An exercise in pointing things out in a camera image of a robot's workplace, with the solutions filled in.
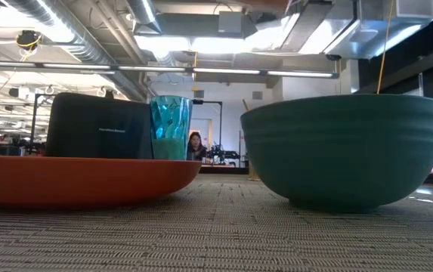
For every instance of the round silver air duct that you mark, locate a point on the round silver air duct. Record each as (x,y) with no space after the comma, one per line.
(87,41)

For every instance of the person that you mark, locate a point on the person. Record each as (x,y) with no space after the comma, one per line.
(196,147)

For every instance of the grey woven placemat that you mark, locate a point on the grey woven placemat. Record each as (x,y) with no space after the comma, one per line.
(216,234)

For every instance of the orange round plate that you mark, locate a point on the orange round plate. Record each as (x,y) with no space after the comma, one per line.
(80,181)

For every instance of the teal green bowl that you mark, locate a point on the teal green bowl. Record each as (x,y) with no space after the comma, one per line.
(344,151)

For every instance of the long ceiling light fixture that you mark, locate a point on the long ceiling light fixture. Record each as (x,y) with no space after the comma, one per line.
(155,68)

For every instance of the black two-slot toaster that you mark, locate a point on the black two-slot toaster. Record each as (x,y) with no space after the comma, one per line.
(99,128)

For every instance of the rectangular silver air duct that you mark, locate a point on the rectangular silver air duct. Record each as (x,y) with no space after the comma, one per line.
(344,26)

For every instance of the teal faceted plastic cup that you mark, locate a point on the teal faceted plastic cup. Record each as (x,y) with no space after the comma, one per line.
(171,121)

